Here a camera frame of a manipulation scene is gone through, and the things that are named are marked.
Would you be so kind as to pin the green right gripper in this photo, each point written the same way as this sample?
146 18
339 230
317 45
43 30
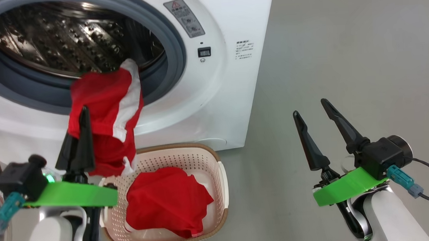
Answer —
344 189

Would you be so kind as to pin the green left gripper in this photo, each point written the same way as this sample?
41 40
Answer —
73 195

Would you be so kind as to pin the red garment with white stripes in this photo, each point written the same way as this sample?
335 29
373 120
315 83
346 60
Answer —
101 96

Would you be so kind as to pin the plain red garment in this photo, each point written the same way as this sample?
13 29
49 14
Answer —
167 198

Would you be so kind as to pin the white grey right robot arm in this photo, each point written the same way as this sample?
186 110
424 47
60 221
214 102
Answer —
389 218

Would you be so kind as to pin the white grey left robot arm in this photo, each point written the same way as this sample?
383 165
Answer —
49 236

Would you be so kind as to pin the white front-load washing machine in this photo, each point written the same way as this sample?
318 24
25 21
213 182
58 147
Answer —
206 110

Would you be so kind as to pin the cream perforated basket brown rim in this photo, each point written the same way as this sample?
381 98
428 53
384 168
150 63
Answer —
202 164

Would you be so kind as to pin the grey warning sticker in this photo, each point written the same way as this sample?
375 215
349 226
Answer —
184 18

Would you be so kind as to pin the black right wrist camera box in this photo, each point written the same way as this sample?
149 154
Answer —
382 156

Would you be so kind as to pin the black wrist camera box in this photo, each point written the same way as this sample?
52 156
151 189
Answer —
21 179
382 156

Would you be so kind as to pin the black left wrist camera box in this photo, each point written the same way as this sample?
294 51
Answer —
21 179

